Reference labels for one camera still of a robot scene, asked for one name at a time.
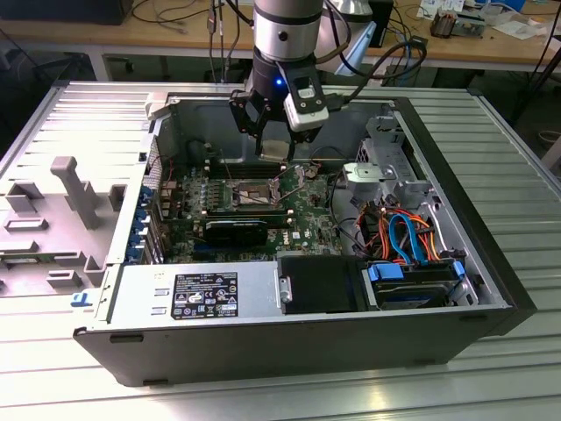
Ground dark computer housing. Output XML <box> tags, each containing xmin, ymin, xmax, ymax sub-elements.
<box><xmin>0</xmin><ymin>0</ymin><xmax>132</xmax><ymax>25</ymax></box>

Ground pale grey case latch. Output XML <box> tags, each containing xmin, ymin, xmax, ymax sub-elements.
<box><xmin>143</xmin><ymin>91</ymin><xmax>171</xmax><ymax>122</ymax></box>

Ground black camera cable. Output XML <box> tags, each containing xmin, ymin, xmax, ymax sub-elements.
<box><xmin>322</xmin><ymin>39</ymin><xmax>430</xmax><ymax>113</ymax></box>

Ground green motherboard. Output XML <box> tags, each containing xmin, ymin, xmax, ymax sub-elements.
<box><xmin>155</xmin><ymin>160</ymin><xmax>356</xmax><ymax>267</ymax></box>

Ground white papers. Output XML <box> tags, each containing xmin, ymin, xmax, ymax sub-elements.
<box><xmin>415</xmin><ymin>0</ymin><xmax>465</xmax><ymax>19</ymax></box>

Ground wooden desk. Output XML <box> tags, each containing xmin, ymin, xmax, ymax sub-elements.
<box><xmin>0</xmin><ymin>0</ymin><xmax>561</xmax><ymax>74</ymax></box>

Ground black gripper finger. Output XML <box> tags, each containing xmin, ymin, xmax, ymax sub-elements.
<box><xmin>228</xmin><ymin>89</ymin><xmax>271</xmax><ymax>155</ymax></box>
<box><xmin>287</xmin><ymin>125</ymin><xmax>323</xmax><ymax>159</ymax></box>

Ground black box on desk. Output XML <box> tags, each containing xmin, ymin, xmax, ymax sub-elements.
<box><xmin>370</xmin><ymin>0</ymin><xmax>395</xmax><ymax>47</ymax></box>

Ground black PC case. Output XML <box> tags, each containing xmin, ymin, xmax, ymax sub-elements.
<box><xmin>72</xmin><ymin>89</ymin><xmax>538</xmax><ymax>387</ymax></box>

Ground blue data wire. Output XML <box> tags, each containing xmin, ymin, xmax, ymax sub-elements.
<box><xmin>387</xmin><ymin>212</ymin><xmax>434</xmax><ymax>268</ymax></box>

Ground grey parts rack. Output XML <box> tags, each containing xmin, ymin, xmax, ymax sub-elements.
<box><xmin>0</xmin><ymin>155</ymin><xmax>129</xmax><ymax>300</ymax></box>

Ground silver power supply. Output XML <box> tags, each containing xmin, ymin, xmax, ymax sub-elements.
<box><xmin>104</xmin><ymin>261</ymin><xmax>281</xmax><ymax>324</ymax></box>

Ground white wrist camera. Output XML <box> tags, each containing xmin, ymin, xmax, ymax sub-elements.
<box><xmin>283</xmin><ymin>76</ymin><xmax>330</xmax><ymax>132</ymax></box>

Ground silver drive bracket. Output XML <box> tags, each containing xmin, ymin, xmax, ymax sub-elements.
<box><xmin>343</xmin><ymin>161</ymin><xmax>390</xmax><ymax>197</ymax></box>

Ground CPU socket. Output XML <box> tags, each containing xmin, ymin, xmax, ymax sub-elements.
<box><xmin>228</xmin><ymin>176</ymin><xmax>282</xmax><ymax>209</ymax></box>

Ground perforated metal drive cage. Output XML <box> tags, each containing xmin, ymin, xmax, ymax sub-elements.
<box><xmin>357</xmin><ymin>114</ymin><xmax>439</xmax><ymax>220</ymax></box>

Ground metal socket cover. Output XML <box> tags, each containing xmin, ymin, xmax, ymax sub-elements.
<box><xmin>271</xmin><ymin>164</ymin><xmax>309</xmax><ymax>203</ymax></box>

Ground black graphics card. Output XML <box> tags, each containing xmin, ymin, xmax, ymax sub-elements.
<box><xmin>203</xmin><ymin>218</ymin><xmax>269</xmax><ymax>247</ymax></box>

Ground hard disk in blue carrier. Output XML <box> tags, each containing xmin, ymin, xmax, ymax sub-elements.
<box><xmin>361</xmin><ymin>258</ymin><xmax>466</xmax><ymax>311</ymax></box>

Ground orange power wires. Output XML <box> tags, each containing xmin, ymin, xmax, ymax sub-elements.
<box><xmin>359</xmin><ymin>208</ymin><xmax>439</xmax><ymax>264</ymax></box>

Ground silver-topped CPU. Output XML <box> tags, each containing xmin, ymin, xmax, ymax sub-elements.
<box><xmin>258</xmin><ymin>139</ymin><xmax>293</xmax><ymax>161</ymax></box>

